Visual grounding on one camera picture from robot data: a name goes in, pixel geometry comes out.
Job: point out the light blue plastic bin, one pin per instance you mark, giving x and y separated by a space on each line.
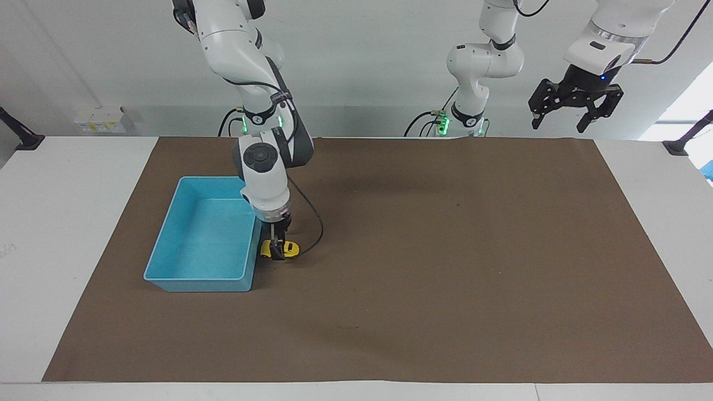
206 239

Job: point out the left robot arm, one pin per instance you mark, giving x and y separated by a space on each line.
484 61

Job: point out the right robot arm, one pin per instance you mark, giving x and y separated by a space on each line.
239 50

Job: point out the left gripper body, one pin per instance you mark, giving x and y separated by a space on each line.
587 83

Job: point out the white box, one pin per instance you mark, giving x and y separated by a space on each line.
99 120

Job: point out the black stand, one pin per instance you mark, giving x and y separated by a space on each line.
688 139
19 136

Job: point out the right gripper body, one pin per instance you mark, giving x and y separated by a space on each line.
277 225

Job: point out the yellow toy beetle car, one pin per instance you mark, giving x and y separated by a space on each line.
291 249

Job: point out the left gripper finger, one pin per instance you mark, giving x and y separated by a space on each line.
607 106
543 100

